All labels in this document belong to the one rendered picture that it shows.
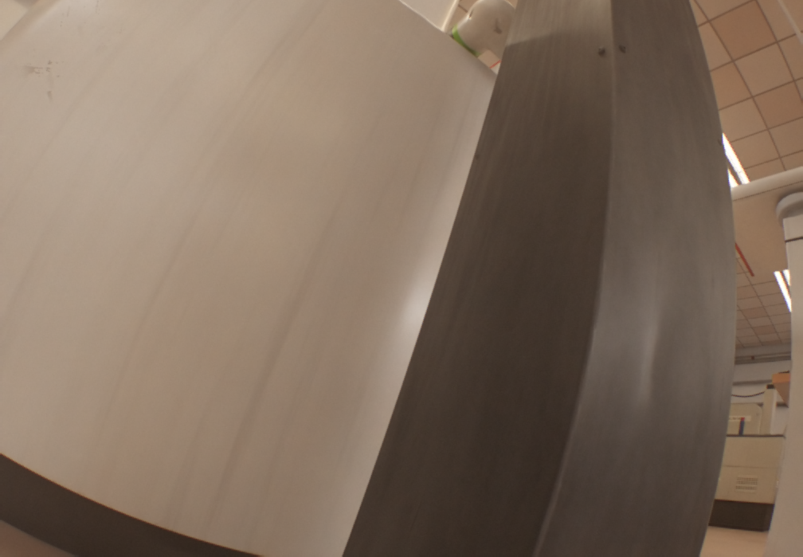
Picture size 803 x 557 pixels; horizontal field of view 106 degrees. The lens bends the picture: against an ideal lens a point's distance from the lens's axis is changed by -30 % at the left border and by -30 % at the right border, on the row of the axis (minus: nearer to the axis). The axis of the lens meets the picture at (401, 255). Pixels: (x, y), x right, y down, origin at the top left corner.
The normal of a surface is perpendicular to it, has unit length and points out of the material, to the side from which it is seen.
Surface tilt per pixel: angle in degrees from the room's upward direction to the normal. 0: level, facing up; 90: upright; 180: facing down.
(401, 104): 90
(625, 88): 90
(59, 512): 90
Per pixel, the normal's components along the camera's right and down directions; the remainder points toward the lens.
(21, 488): 0.51, -0.18
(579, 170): -0.88, -0.41
